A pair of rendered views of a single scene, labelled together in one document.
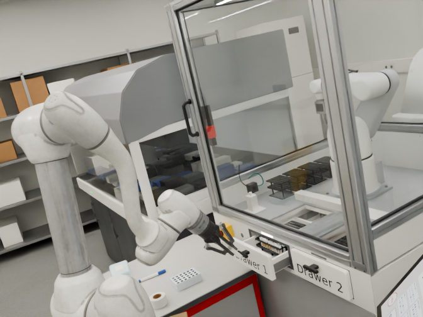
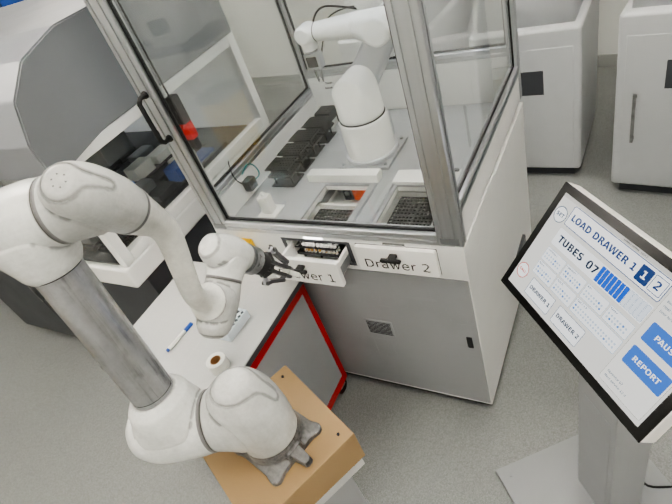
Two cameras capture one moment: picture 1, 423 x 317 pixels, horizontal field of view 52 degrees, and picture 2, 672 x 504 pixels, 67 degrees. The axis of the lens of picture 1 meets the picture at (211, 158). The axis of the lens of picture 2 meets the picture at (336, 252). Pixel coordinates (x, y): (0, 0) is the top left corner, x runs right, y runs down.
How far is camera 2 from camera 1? 0.58 m
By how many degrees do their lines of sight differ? 32
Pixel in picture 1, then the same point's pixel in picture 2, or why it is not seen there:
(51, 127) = (67, 226)
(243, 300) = (300, 315)
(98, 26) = not seen: outside the picture
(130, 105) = (36, 121)
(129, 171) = (179, 238)
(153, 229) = (216, 293)
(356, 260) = (446, 237)
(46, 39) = not seen: outside the picture
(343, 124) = (430, 96)
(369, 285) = (462, 257)
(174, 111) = (101, 110)
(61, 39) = not seen: outside the picture
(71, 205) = (120, 318)
